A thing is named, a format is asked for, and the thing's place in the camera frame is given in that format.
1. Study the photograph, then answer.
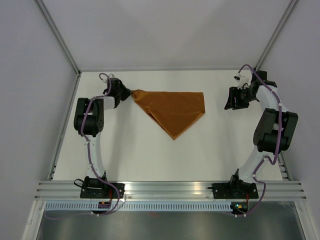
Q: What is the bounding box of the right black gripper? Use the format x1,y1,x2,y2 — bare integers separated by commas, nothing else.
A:
224,86,258,110

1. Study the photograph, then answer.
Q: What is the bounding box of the orange cloth napkin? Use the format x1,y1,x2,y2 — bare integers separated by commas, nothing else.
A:
131,89,206,140

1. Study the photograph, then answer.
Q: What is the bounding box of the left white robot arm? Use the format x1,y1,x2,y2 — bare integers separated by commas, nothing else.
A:
73,72,132,200

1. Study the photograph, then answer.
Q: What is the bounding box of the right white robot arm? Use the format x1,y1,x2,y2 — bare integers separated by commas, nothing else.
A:
224,70,299,198

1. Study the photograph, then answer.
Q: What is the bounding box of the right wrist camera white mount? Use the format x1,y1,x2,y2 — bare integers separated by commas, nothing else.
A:
234,73,250,90

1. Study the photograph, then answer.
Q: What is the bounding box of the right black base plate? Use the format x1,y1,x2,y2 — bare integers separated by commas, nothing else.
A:
208,182,259,200

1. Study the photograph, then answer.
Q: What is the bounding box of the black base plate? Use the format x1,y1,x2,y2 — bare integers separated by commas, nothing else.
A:
80,182,125,199
208,182,259,200

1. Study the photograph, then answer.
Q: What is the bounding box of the left aluminium frame post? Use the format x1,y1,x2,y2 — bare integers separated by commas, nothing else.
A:
33,0,81,76

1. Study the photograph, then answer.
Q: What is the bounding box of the aluminium frame post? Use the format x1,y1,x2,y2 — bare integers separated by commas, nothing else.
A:
255,0,300,70
33,0,81,76

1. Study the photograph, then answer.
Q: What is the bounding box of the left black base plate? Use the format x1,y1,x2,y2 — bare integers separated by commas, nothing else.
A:
80,182,125,199

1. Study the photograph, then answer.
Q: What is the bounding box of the right aluminium frame post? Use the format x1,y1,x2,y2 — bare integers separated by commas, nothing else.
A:
255,0,300,70

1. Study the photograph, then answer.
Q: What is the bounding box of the aluminium mounting rail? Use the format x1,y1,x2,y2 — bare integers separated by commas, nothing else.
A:
34,180,307,202

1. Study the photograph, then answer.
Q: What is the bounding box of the white slotted cable duct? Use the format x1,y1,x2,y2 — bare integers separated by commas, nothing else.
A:
45,201,232,212

